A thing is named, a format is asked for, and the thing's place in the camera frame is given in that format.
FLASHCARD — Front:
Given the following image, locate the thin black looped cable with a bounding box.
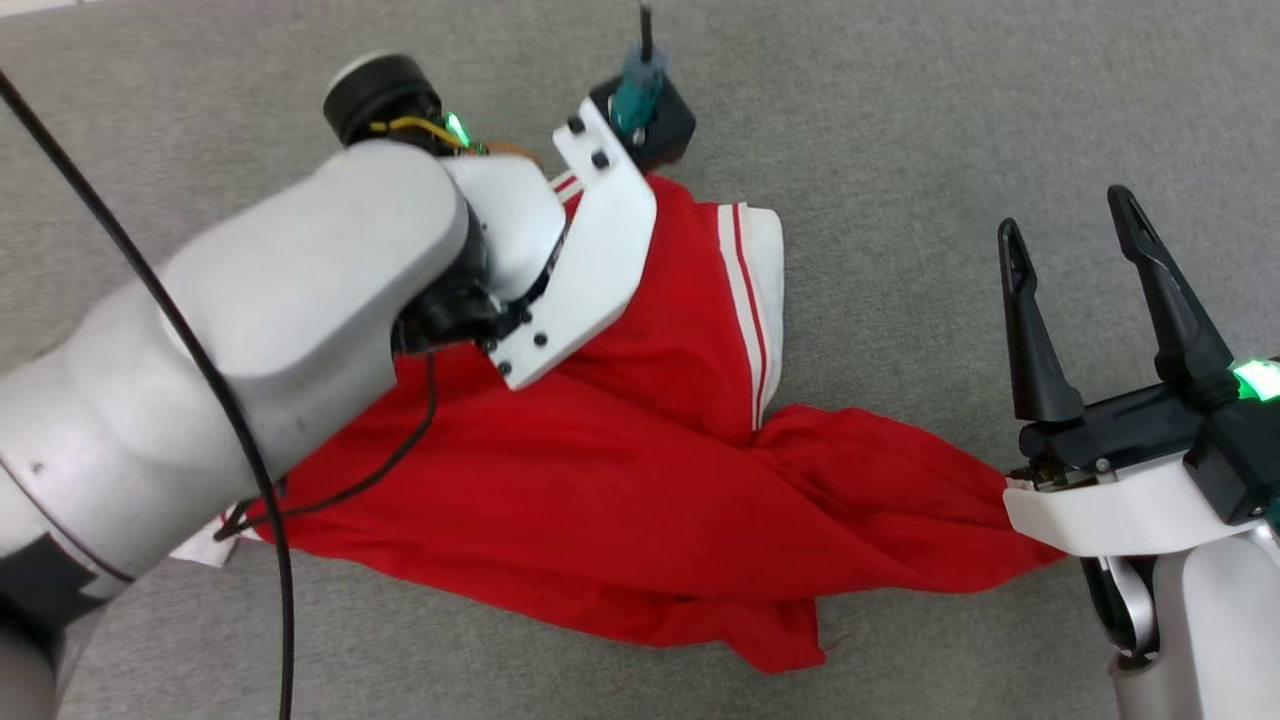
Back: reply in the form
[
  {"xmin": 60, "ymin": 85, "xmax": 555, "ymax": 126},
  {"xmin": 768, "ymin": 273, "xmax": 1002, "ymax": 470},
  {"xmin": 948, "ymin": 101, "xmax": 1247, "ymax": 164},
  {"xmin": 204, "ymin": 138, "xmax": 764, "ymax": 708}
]
[{"xmin": 213, "ymin": 350, "xmax": 441, "ymax": 543}]

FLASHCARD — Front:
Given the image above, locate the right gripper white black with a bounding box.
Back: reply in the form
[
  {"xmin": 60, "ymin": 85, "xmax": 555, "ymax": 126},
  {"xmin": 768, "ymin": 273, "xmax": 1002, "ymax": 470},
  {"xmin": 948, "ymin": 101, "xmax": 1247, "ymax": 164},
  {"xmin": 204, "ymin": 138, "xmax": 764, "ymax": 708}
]
[{"xmin": 998, "ymin": 184, "xmax": 1280, "ymax": 558}]

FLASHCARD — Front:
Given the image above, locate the red and white shirt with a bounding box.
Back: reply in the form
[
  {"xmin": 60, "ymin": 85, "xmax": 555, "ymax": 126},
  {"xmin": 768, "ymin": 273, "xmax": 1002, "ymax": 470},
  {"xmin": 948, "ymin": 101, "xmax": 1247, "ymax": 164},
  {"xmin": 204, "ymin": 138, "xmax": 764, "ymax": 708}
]
[{"xmin": 170, "ymin": 170, "xmax": 1067, "ymax": 676}]

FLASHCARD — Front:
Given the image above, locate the thick black cable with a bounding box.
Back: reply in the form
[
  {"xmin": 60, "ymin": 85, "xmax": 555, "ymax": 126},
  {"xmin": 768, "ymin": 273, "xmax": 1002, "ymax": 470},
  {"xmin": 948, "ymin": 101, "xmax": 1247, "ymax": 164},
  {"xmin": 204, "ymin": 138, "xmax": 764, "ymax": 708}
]
[{"xmin": 0, "ymin": 68, "xmax": 297, "ymax": 720}]

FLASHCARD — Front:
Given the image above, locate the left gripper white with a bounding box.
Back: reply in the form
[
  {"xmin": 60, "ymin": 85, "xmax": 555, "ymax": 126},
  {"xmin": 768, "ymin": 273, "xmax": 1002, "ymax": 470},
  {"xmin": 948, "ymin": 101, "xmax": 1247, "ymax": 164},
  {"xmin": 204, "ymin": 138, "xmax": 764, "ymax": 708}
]
[{"xmin": 484, "ymin": 97, "xmax": 659, "ymax": 392}]

